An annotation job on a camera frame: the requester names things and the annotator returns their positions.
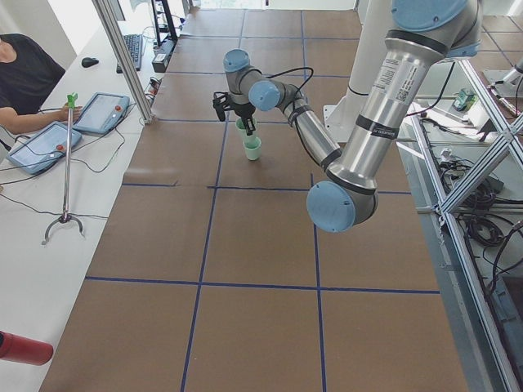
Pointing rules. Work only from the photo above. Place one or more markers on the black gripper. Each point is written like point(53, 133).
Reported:
point(243, 109)

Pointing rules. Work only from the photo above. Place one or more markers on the mint green cup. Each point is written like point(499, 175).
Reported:
point(253, 148)
point(246, 137)

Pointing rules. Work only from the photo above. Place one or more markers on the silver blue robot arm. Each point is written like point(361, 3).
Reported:
point(400, 42)

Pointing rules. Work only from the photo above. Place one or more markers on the black keyboard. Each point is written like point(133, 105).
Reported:
point(134, 46)

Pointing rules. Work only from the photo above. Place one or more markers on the far blue teach pendant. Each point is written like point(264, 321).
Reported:
point(101, 113)

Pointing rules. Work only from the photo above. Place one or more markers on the blue teach pendant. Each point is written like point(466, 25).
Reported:
point(42, 150)
point(101, 113)

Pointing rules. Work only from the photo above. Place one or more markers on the black computer mouse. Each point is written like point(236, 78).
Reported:
point(88, 62)

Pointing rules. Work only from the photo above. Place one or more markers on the near blue teach pendant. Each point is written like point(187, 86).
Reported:
point(42, 150)

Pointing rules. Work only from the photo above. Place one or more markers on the person in black shirt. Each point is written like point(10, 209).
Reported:
point(28, 77)

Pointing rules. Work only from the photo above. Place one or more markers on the red cylinder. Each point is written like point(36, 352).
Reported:
point(21, 349)

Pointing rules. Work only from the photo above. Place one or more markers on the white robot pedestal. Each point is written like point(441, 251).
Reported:
point(371, 50)

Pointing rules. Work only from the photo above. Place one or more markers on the green handled reacher grabber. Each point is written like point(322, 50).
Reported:
point(66, 216)

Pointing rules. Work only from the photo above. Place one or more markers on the grey aluminium post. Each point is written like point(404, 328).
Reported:
point(114, 34)

